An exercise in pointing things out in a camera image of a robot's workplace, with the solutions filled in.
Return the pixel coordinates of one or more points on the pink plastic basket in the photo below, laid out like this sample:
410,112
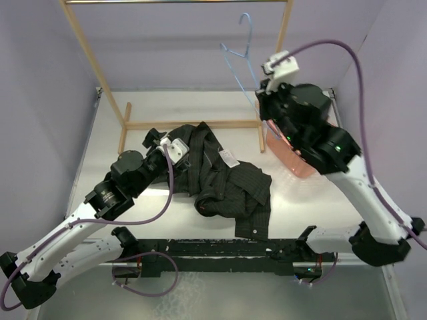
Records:
281,148

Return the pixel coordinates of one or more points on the white shirt tag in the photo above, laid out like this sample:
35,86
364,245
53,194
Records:
228,158

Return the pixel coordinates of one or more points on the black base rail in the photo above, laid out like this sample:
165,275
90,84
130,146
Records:
283,257

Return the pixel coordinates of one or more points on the dark pinstriped shirt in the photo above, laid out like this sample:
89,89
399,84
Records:
241,193

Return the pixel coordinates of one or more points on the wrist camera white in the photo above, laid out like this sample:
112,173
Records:
176,149
283,72

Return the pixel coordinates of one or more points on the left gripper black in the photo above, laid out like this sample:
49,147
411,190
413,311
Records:
153,135

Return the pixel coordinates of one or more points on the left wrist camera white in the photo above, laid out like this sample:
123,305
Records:
176,149

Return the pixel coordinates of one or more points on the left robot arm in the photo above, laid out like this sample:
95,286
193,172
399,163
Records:
92,233

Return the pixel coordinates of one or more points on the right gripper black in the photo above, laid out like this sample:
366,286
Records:
265,98

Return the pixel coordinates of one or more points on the light blue wire hanger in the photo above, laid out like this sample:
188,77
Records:
236,62

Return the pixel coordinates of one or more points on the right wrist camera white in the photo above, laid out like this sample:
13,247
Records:
283,72

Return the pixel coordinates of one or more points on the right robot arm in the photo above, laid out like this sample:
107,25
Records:
300,114

